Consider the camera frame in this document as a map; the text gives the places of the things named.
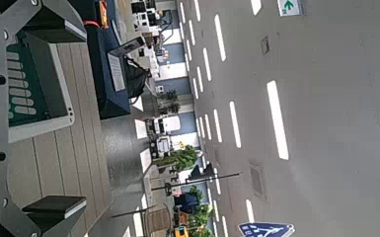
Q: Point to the black traffic light pole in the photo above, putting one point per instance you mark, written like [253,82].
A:
[197,180]

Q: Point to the green leafy plant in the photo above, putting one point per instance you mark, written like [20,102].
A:
[184,158]

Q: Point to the yellow vehicle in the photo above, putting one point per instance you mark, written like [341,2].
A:
[181,231]

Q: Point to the grey ceiling vent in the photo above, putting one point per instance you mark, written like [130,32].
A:
[257,180]

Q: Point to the orange hand tool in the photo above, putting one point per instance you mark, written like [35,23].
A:
[103,13]

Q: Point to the blue plastic basket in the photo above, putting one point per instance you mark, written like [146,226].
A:
[42,82]

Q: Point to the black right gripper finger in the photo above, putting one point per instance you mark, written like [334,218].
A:
[57,207]
[59,28]

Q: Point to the dark blue box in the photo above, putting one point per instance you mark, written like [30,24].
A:
[186,202]

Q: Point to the silver slanted pole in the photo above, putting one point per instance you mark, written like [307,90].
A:
[133,212]

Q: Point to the blue road sign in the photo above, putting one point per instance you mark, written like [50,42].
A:
[265,229]

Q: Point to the dark potted plant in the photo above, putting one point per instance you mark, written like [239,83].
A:
[171,102]

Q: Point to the black office chair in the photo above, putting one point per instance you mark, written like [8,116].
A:
[135,79]

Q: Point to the table with dark blue cloth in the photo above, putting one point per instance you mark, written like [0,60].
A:
[103,89]

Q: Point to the white delivery vehicle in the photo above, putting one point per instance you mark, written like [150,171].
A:
[163,146]
[156,126]

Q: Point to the green bush row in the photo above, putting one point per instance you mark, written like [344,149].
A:
[200,214]

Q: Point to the grey flat bar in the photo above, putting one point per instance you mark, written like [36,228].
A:
[126,47]

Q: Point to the metal frame wicker chair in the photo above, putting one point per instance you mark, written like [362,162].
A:
[158,220]

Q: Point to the white ceiling light strip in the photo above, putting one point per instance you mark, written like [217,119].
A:
[277,120]

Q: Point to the green exit sign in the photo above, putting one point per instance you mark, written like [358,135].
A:
[288,7]

